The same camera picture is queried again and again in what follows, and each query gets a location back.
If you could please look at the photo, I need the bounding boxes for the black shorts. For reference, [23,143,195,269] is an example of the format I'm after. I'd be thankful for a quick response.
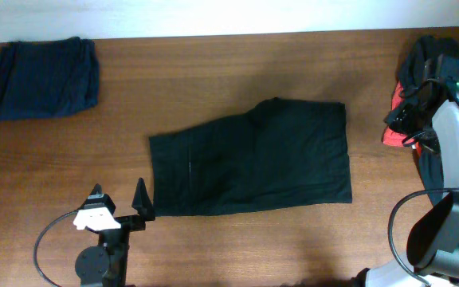
[149,98,352,216]

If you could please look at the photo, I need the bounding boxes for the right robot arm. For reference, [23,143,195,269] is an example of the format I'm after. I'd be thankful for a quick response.
[350,54,459,287]

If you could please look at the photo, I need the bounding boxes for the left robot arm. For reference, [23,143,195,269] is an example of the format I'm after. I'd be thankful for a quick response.
[73,178,155,287]

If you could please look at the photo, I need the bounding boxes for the red garment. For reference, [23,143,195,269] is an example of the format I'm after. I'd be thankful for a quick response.
[382,81,422,155]

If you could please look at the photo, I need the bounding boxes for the black printed t-shirt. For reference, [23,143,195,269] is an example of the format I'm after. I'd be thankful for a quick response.
[385,35,459,204]

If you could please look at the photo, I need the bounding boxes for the folded navy blue garment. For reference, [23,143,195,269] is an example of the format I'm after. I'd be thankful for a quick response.
[0,37,100,121]

